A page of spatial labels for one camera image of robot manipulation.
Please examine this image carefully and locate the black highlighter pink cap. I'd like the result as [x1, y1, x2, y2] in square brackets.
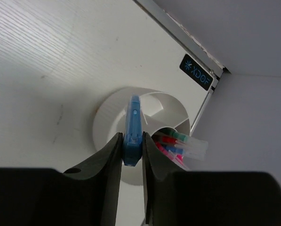
[155, 142, 190, 171]

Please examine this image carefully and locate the red pen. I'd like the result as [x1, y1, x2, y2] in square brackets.
[158, 136, 208, 155]

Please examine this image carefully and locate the black XDOF label sticker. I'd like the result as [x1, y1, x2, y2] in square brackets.
[179, 54, 213, 91]

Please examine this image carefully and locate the white round divided container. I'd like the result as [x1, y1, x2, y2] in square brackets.
[92, 87, 194, 187]

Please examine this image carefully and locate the teal pen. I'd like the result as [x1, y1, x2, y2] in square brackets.
[171, 131, 209, 151]

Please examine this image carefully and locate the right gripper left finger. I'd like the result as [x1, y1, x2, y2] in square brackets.
[0, 133, 122, 226]

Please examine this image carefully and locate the blue correction tape dispenser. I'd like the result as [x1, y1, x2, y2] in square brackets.
[122, 95, 143, 167]

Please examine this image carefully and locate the blue pen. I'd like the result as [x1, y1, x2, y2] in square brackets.
[165, 145, 206, 161]

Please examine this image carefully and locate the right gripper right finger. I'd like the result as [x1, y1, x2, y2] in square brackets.
[143, 132, 281, 226]

